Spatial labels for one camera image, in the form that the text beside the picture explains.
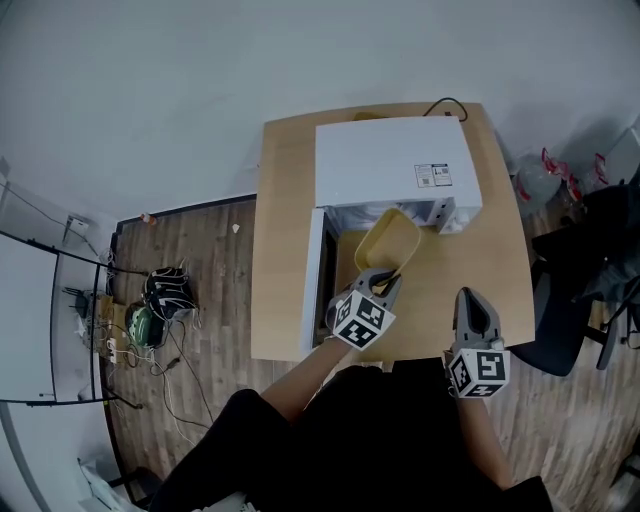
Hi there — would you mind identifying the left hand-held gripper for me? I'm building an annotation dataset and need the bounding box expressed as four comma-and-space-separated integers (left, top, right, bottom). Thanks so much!
324, 267, 404, 352

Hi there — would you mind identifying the black router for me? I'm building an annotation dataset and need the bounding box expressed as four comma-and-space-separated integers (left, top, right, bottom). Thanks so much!
61, 285, 92, 319

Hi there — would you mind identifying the clear plastic bag red print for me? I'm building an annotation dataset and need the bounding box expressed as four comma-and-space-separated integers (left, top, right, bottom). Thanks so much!
513, 146, 609, 203

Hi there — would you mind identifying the black floor cable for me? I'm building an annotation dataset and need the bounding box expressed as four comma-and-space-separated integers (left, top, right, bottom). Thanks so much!
149, 319, 217, 432

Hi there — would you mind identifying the black office chair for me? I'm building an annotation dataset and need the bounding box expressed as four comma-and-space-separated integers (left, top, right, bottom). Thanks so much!
508, 223, 640, 378

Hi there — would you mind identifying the white microwave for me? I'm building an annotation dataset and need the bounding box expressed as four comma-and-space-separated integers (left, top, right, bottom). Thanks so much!
298, 115, 485, 351

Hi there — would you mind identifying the black backpack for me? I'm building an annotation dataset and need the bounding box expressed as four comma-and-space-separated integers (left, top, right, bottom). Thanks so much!
142, 266, 195, 322

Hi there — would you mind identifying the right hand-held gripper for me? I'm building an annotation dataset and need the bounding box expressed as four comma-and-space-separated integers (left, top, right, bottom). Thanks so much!
443, 286, 512, 400

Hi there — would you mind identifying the cardboard box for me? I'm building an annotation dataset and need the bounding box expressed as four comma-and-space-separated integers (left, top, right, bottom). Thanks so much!
95, 293, 133, 352

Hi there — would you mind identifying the person's left forearm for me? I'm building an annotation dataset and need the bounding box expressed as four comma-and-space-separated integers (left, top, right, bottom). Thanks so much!
259, 333, 362, 427

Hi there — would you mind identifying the person's black clothing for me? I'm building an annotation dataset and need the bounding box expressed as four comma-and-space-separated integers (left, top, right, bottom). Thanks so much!
148, 363, 552, 512

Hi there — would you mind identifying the black power cable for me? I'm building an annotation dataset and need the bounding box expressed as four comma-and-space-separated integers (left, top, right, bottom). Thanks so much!
423, 96, 469, 122

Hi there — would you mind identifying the yellow plastic container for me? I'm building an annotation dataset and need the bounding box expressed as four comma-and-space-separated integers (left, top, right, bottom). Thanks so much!
353, 208, 422, 284

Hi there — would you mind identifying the black garment on chair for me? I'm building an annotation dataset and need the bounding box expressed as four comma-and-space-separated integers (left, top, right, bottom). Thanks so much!
580, 177, 640, 303

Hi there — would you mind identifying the person's right forearm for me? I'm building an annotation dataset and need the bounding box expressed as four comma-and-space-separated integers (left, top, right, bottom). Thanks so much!
453, 394, 516, 492

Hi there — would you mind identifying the green round device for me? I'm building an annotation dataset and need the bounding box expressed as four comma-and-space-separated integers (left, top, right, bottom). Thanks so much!
124, 301, 167, 350

